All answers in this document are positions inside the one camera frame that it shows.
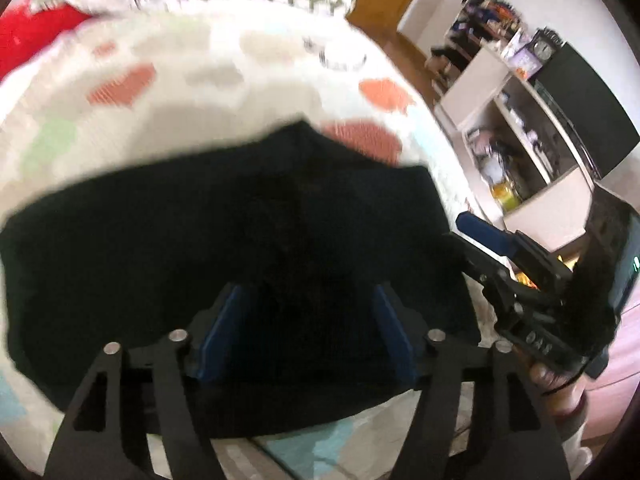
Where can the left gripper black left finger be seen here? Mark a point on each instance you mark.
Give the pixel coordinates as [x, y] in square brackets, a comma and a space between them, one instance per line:
[130, 393]

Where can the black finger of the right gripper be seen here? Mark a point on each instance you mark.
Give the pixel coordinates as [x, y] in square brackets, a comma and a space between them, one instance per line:
[539, 265]
[493, 276]

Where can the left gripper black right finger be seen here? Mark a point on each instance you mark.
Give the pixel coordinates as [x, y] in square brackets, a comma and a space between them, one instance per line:
[477, 416]

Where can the black pants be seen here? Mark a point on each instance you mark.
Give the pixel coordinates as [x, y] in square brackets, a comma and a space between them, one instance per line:
[304, 226]

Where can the right forearm white sleeve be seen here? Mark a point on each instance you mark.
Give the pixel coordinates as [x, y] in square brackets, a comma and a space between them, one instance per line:
[571, 428]

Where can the right hand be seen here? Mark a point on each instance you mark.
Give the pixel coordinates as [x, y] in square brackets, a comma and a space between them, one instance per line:
[562, 394]

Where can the white shelf unit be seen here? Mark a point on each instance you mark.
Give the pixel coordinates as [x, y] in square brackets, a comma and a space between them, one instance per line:
[520, 154]

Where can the black television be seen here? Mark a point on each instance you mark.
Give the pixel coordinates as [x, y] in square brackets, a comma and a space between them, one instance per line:
[596, 122]

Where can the heart patterned quilt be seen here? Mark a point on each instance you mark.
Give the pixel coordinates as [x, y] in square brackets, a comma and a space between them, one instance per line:
[144, 86]

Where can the red pillow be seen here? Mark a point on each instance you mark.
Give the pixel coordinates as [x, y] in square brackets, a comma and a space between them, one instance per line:
[24, 33]

